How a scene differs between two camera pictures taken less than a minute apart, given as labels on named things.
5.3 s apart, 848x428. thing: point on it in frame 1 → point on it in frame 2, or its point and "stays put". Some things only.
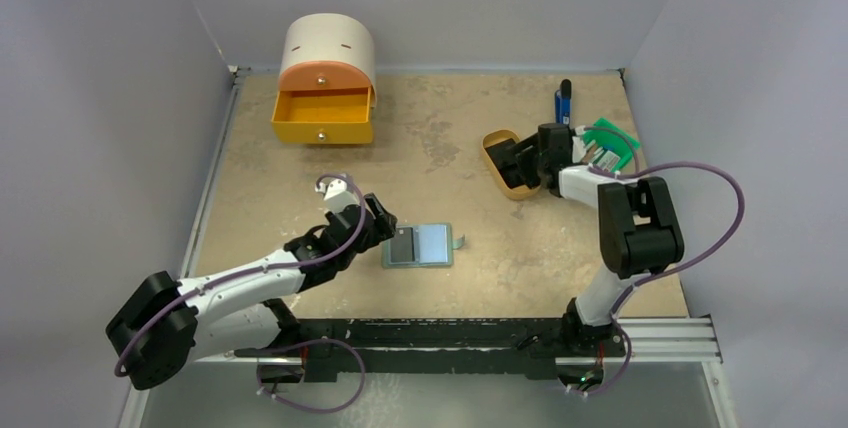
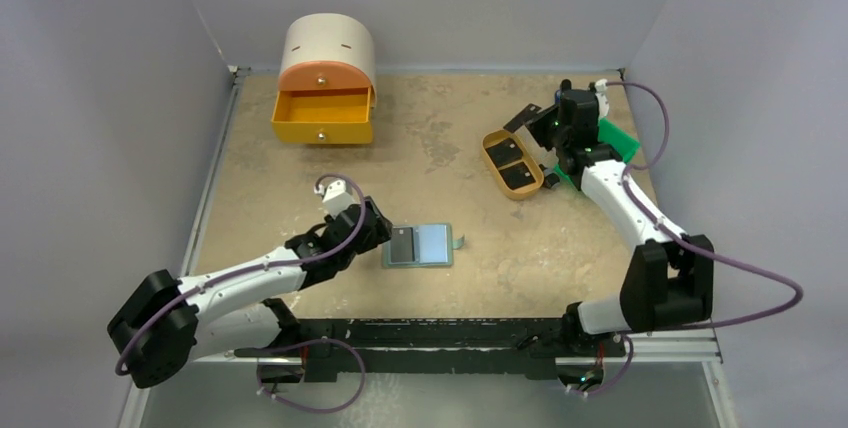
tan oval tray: (494, 137) stays put
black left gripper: (382, 228) stays put
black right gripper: (531, 158) → (539, 131)
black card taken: (402, 245) stays put
